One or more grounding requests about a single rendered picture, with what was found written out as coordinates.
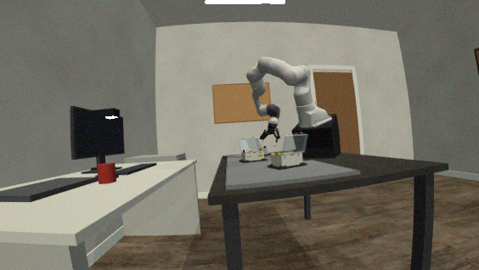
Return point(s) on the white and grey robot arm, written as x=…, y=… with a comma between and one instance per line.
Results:
x=309, y=114

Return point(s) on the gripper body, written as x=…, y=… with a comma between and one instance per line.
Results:
x=271, y=126

